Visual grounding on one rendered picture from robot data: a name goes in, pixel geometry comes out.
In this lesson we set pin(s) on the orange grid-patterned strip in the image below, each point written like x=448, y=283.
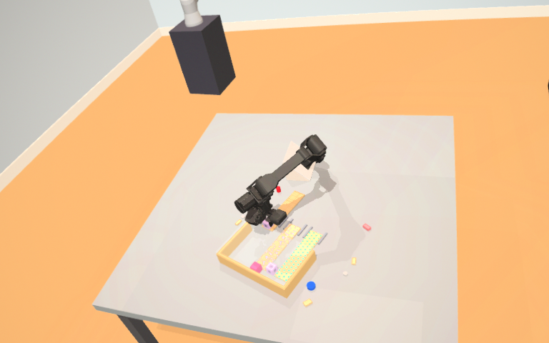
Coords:
x=290, y=204

